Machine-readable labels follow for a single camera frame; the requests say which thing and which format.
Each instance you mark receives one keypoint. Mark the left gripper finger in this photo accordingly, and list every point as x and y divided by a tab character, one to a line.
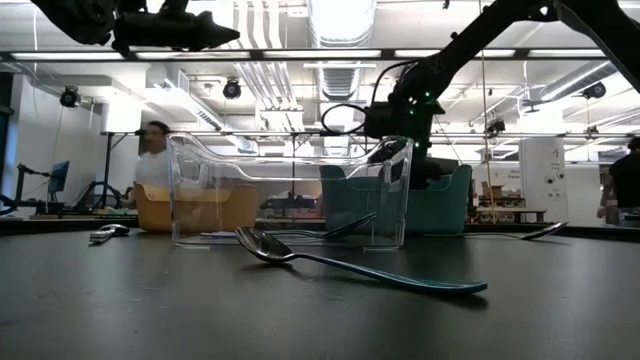
215	32

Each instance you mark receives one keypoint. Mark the dark metal spoon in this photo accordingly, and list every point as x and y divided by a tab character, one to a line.
362	221

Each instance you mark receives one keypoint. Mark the spoons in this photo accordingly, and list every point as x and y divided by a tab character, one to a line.
340	234

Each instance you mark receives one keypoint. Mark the background black robot arm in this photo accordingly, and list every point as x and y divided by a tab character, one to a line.
290	201

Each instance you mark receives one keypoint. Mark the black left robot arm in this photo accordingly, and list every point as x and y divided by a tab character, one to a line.
75	20

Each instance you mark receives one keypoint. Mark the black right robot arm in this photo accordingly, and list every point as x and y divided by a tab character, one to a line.
475	40

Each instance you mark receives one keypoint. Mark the dark grey container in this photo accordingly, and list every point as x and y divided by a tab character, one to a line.
452	167

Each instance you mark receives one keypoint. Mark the teal plastic bin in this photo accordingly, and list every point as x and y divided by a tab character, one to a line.
450	205

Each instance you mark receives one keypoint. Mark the black round hanging device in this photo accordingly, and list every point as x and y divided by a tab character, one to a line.
70	97
496	127
232	90
595	90

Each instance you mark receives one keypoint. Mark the cardboard box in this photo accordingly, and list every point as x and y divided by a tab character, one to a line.
492	191

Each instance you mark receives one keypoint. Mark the wooden bench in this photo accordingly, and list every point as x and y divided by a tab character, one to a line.
510	211

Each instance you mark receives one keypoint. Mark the clear plastic bin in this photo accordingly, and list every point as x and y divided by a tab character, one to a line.
225	165

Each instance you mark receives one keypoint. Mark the person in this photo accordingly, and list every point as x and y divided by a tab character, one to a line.
625	180
152	167

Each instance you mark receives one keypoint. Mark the shiny metal spoon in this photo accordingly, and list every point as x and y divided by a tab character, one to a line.
547	230

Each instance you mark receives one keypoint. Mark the computer monitor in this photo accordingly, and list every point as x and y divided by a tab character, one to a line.
59	175

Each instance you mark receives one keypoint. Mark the yellow plastic bin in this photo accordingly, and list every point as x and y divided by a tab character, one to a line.
152	210

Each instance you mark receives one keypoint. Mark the shelf with blue boxes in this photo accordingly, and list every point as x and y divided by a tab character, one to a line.
607	172

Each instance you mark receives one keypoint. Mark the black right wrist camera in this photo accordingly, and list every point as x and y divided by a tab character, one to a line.
387	120

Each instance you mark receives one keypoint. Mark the black overhead frame bar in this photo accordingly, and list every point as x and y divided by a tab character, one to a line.
280	55

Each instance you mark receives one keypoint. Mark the silver ventilation duct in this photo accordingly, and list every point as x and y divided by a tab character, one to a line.
340	80

